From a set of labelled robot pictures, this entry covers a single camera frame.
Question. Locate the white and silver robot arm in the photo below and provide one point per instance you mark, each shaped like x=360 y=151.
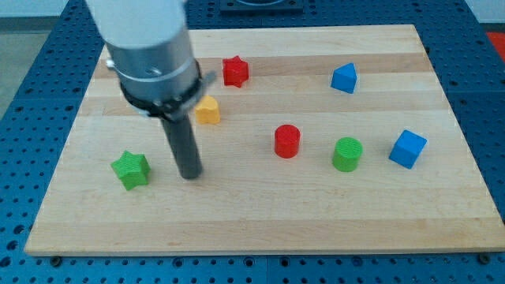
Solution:
x=151 y=52

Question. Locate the red cylinder block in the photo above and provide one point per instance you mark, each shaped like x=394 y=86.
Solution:
x=287 y=141

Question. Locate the yellow heart block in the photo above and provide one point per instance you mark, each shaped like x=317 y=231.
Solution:
x=207 y=111

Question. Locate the red star block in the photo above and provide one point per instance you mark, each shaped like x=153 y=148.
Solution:
x=235 y=71

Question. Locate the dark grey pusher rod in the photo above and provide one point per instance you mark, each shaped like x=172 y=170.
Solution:
x=182 y=143

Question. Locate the light wooden board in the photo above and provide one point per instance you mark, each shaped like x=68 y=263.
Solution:
x=250 y=201

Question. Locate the green cylinder block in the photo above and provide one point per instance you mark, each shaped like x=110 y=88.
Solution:
x=347 y=154

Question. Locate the blue triangular prism block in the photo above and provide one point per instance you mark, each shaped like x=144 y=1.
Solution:
x=344 y=78

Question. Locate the green star block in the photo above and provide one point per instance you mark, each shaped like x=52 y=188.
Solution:
x=131 y=169

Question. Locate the blue cube block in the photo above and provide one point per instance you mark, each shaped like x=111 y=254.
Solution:
x=407 y=149

